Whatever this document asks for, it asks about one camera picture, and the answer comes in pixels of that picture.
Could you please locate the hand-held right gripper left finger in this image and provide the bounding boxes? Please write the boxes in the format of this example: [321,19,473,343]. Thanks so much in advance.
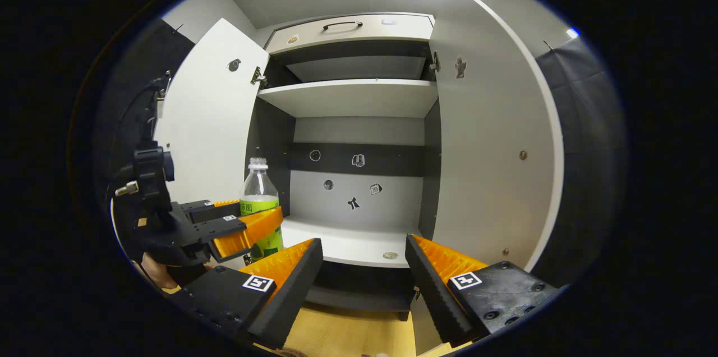
[168,238,324,350]

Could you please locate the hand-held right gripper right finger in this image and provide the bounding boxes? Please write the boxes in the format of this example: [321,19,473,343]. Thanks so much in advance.
[405,234,561,348]

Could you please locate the green label plastic bottle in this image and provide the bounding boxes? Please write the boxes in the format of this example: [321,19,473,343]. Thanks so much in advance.
[240,157,284,262]

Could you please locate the white cabinet door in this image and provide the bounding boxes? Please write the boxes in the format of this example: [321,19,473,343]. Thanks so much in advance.
[429,0,565,273]
[153,18,270,268]

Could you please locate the white cabinet shelf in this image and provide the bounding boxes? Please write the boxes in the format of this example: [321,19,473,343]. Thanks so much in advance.
[258,79,438,118]

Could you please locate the black backdrop cloth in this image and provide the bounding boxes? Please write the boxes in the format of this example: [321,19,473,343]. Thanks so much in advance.
[93,19,627,290]

